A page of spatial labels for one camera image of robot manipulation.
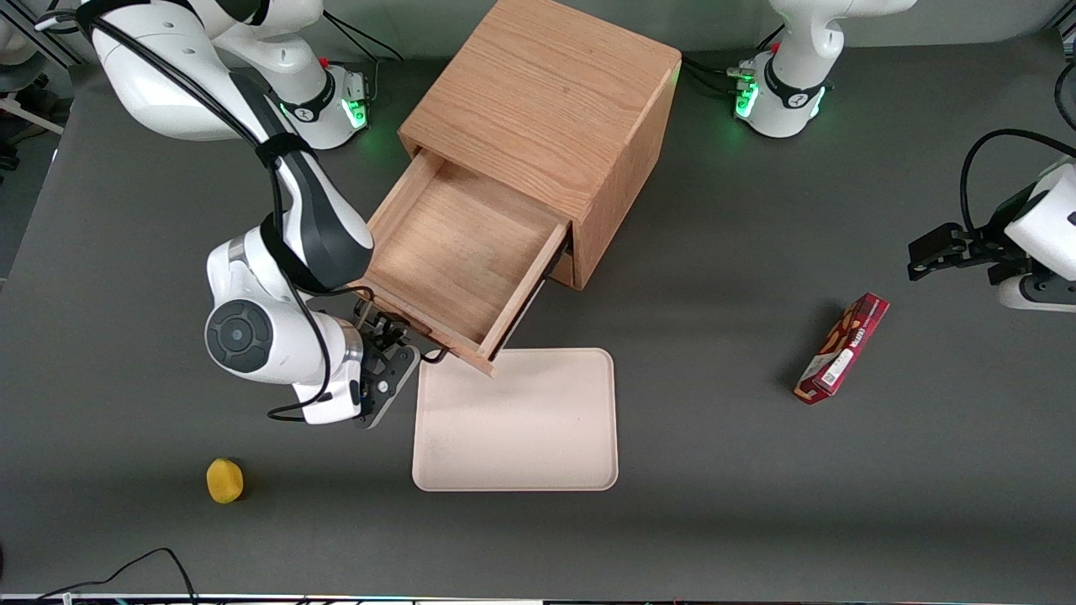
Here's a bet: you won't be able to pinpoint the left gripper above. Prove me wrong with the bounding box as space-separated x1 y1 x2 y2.
907 161 1076 287

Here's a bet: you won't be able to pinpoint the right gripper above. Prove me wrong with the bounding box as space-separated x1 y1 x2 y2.
293 304 414 426

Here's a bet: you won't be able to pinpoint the wooden drawer cabinet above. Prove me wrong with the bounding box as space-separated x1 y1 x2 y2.
398 0 683 292

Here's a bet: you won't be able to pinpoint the red snack box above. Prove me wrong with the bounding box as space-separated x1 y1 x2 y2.
794 292 890 406

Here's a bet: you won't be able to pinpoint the beige plastic tray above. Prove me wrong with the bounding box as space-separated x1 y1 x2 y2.
411 347 620 492

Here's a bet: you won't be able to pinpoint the yellow lemon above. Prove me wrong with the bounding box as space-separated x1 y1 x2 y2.
206 458 245 505

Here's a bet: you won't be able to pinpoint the white background stand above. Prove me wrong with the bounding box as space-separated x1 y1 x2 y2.
0 92 65 137

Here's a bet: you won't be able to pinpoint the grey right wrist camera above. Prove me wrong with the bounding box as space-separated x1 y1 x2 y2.
356 341 422 430

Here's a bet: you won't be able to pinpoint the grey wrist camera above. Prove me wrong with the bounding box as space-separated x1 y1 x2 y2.
997 274 1076 314
356 341 422 430

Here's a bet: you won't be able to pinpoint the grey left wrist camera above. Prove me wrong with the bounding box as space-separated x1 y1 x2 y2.
997 274 1076 314

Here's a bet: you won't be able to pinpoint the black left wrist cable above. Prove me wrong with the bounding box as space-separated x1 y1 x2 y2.
961 129 1076 238

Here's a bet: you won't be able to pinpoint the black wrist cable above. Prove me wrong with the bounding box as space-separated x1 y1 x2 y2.
50 0 376 422
961 129 1076 238

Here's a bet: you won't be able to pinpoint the black looped cable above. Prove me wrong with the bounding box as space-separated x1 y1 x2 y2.
1054 60 1076 132

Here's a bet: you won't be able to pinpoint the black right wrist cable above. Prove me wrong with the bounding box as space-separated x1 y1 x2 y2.
50 0 376 422

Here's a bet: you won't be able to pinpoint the black right base cables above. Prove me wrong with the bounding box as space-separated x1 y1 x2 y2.
324 12 404 107

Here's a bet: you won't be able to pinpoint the black base cables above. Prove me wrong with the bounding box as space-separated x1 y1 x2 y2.
685 25 756 98
324 12 404 107

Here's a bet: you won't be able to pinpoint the thin black floor cable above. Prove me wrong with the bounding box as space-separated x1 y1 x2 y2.
38 548 199 602

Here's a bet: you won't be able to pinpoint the black left base cables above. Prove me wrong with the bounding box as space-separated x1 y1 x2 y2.
685 25 756 98

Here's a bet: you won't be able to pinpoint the aluminium frame bar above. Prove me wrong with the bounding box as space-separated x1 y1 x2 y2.
8 17 87 68

